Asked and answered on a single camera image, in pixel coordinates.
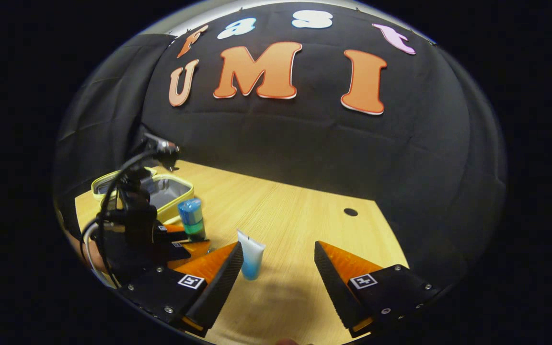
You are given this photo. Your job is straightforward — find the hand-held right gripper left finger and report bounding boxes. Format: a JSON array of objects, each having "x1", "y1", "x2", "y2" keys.
[{"x1": 115, "y1": 242, "x2": 245, "y2": 338}]

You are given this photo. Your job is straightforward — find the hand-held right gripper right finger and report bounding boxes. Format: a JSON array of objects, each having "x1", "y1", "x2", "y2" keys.
[{"x1": 314, "y1": 242, "x2": 444, "y2": 338}]

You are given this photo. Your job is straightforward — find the blue and green bottle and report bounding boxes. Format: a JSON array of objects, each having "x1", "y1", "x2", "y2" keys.
[{"x1": 177, "y1": 197, "x2": 206, "y2": 242}]

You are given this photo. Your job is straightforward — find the pale yellow suitcase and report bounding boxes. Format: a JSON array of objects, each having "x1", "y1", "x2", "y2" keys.
[{"x1": 91, "y1": 167, "x2": 195, "y2": 226}]

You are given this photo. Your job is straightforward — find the white and blue tube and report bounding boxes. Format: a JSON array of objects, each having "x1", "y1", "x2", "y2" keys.
[{"x1": 236, "y1": 229, "x2": 266, "y2": 281}]

